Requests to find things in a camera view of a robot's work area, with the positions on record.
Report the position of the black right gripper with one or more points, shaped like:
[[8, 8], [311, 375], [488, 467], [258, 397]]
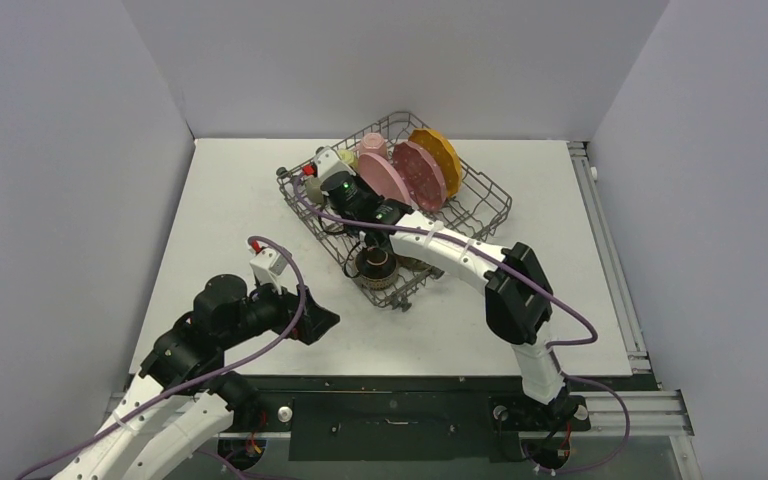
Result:
[[330, 185]]

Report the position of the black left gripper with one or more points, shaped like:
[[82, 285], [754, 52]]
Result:
[[316, 321]]

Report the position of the grey wire dish rack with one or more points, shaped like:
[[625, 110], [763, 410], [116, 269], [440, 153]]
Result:
[[479, 207]]

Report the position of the small grey-green cup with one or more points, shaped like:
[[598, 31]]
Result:
[[313, 191]]

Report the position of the pale yellow mug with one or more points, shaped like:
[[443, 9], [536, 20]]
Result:
[[348, 157]]

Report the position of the light pink bear plate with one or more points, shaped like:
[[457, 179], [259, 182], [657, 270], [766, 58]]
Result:
[[383, 179]]

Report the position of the pink mug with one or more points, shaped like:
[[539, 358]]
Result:
[[373, 143]]

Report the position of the brown ceramic bowl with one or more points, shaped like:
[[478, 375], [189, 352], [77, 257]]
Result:
[[376, 268], [412, 264]]

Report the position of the orange polka dot plate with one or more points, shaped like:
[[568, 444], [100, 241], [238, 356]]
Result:
[[444, 154]]

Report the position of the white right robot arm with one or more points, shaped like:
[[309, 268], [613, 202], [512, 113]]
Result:
[[516, 292]]

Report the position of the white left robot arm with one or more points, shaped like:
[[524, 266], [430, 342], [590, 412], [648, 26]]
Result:
[[184, 393]]

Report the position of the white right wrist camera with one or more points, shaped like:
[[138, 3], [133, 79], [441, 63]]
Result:
[[325, 163]]

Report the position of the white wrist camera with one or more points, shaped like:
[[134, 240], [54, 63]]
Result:
[[325, 163], [268, 266]]

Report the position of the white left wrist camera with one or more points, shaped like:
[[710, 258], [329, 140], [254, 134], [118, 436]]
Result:
[[268, 266]]

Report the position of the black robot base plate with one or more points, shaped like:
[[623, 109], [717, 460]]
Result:
[[400, 418]]

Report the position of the aluminium frame rail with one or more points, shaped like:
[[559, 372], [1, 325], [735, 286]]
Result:
[[656, 413]]

